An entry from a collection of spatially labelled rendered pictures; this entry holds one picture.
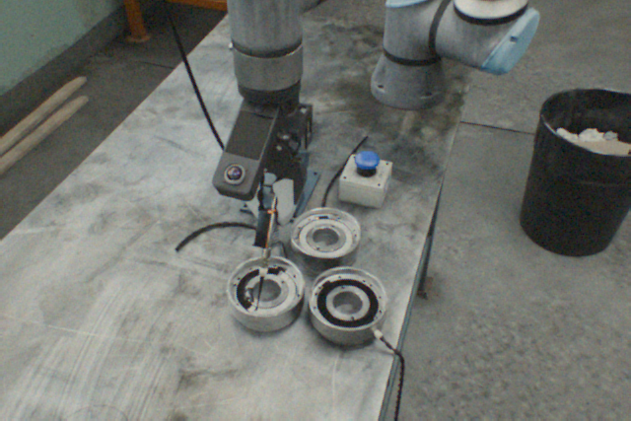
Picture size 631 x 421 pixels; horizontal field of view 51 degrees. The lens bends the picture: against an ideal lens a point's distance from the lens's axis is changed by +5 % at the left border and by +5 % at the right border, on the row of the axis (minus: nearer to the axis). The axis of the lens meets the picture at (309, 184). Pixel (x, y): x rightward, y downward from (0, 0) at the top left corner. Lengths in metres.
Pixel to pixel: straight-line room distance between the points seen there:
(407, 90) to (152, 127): 0.49
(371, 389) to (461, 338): 1.09
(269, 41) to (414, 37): 0.58
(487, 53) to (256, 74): 0.55
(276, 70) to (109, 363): 0.43
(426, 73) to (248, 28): 0.65
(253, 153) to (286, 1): 0.16
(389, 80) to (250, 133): 0.60
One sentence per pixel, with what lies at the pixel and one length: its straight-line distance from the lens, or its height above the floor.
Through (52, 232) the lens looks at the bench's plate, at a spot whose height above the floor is 0.80.
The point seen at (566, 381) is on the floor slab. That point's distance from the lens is 1.90.
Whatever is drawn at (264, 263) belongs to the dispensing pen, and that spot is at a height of 0.89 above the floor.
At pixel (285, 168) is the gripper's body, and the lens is 0.74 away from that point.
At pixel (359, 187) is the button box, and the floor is 0.84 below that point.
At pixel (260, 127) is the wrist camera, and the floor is 1.09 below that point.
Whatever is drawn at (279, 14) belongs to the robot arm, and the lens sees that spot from 0.64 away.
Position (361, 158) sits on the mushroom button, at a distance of 1.01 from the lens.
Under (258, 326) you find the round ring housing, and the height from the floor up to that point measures 0.82.
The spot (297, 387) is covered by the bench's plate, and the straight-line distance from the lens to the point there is 0.82.
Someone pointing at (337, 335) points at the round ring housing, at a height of 0.83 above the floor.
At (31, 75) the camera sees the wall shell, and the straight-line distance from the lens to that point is 2.90.
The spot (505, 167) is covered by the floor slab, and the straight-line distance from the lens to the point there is 2.48.
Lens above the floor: 1.50
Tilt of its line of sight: 41 degrees down
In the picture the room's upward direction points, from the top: straight up
